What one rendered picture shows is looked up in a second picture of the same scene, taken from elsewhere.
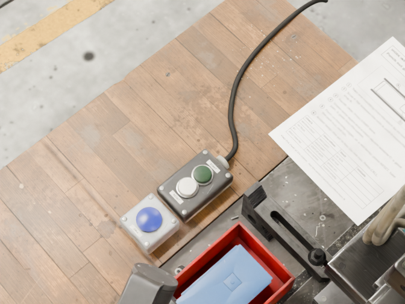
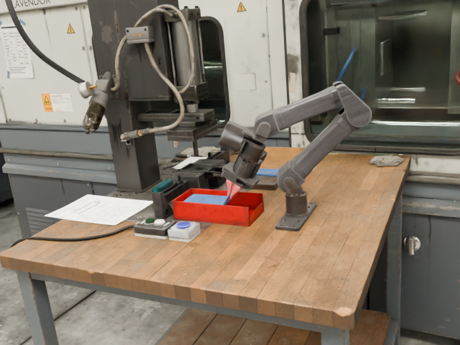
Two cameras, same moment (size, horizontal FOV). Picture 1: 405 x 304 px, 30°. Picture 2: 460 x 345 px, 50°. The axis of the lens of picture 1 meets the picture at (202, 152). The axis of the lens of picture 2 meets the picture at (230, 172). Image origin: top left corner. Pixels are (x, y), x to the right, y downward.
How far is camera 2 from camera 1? 1.62 m
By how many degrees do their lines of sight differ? 83
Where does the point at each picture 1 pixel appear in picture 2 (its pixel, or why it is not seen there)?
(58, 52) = not seen: outside the picture
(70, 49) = not seen: outside the picture
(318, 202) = (147, 209)
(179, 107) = (105, 248)
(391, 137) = (105, 205)
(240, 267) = (194, 198)
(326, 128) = (105, 216)
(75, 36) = not seen: outside the picture
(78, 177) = (168, 260)
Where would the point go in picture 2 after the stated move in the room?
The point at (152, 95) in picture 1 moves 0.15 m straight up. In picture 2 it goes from (100, 257) to (90, 205)
